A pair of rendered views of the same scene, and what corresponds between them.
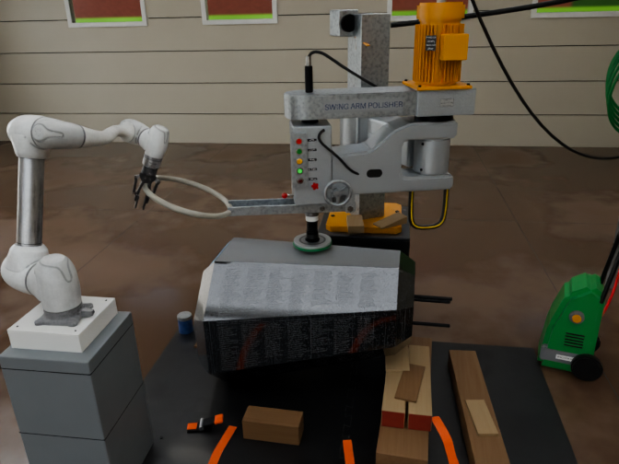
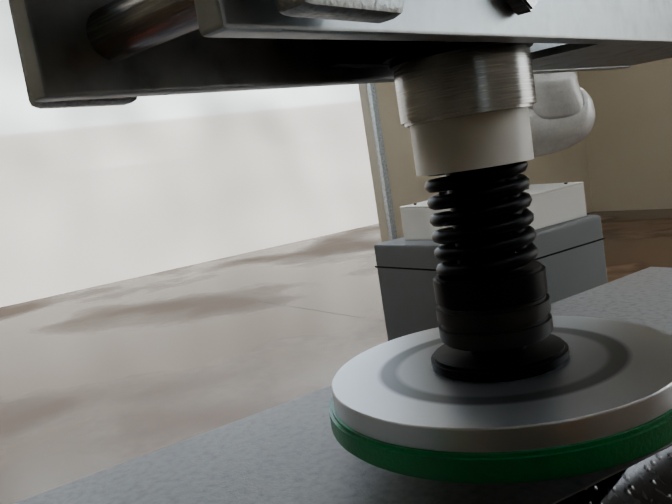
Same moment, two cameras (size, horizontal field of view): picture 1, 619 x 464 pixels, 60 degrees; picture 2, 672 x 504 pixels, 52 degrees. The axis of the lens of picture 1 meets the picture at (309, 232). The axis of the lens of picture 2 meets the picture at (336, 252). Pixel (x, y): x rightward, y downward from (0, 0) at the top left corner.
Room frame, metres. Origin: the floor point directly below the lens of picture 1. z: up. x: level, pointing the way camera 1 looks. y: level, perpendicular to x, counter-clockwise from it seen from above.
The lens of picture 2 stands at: (3.06, -0.36, 1.01)
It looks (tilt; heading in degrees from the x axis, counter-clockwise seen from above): 7 degrees down; 138
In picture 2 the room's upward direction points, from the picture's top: 9 degrees counter-clockwise
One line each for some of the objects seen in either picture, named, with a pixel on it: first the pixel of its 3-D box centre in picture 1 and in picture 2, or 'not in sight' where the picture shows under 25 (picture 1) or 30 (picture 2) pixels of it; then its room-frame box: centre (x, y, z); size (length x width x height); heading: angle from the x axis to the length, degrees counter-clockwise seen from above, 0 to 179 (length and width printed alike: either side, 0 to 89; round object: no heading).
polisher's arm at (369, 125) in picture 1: (384, 134); not in sight; (3.28, -0.47, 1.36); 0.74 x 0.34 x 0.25; 26
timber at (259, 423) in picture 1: (273, 424); not in sight; (2.23, 0.21, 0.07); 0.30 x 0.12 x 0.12; 79
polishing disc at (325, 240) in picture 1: (312, 240); (500, 369); (2.81, -0.02, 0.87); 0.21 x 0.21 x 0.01
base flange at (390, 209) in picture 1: (365, 215); not in sight; (3.46, -0.38, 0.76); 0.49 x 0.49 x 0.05; 81
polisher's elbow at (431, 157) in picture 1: (431, 153); not in sight; (2.87, -0.67, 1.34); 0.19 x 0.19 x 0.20
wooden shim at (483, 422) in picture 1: (481, 417); not in sight; (2.19, -0.85, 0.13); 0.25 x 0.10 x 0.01; 179
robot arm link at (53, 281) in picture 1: (56, 280); not in sight; (2.04, 1.07, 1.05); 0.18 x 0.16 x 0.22; 61
